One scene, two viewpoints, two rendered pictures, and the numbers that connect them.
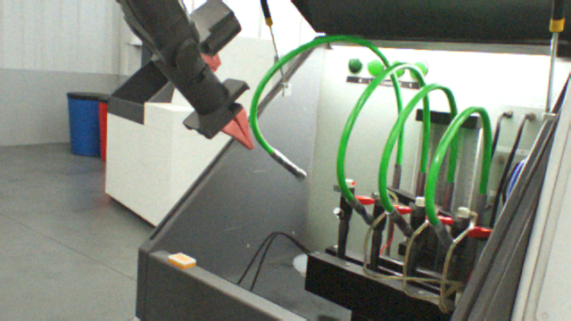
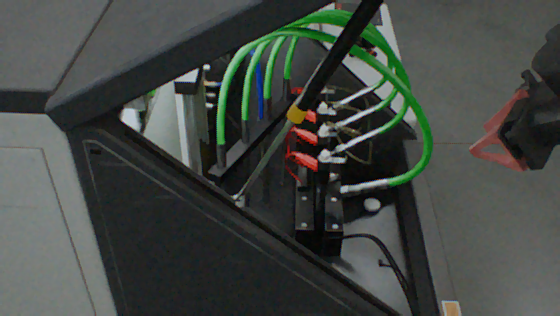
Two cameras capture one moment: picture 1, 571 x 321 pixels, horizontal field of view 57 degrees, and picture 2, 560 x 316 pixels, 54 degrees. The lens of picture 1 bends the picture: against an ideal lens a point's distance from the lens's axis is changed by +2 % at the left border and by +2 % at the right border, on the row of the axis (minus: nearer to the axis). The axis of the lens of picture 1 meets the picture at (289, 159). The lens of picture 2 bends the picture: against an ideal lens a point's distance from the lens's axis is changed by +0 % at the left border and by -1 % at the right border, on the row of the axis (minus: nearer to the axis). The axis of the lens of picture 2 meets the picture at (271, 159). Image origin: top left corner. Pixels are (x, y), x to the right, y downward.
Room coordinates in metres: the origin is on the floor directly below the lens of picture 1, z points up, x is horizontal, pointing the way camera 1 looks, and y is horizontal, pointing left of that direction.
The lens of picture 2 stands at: (1.62, 0.46, 1.82)
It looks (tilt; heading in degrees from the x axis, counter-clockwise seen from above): 40 degrees down; 232
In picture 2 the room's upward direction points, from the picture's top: 1 degrees clockwise
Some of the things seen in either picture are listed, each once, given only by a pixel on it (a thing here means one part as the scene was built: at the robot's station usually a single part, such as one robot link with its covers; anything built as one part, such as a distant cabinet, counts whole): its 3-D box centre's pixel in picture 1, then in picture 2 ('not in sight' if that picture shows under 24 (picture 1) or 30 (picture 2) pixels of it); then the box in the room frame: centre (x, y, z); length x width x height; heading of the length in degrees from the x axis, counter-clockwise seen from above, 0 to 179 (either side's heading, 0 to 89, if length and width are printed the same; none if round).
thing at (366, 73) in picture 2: not in sight; (362, 55); (0.47, -0.57, 0.97); 0.70 x 0.22 x 0.03; 50
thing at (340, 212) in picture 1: (340, 235); (326, 197); (1.03, -0.12, 1.03); 0.05 x 0.03 x 0.21; 140
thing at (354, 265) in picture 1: (386, 309); (316, 198); (0.96, -0.22, 0.91); 0.34 x 0.10 x 0.15; 50
